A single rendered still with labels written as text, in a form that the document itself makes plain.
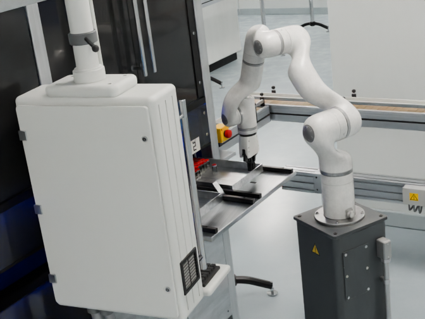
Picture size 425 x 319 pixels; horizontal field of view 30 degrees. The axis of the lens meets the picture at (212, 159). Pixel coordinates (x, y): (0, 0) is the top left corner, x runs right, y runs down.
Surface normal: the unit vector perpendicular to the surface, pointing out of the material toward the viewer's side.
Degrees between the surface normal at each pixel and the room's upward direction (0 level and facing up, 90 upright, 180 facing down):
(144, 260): 90
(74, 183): 90
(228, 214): 0
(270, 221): 0
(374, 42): 90
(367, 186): 90
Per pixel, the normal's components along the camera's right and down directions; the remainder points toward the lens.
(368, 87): -0.53, 0.34
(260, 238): -0.11, -0.94
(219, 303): 0.84, 0.09
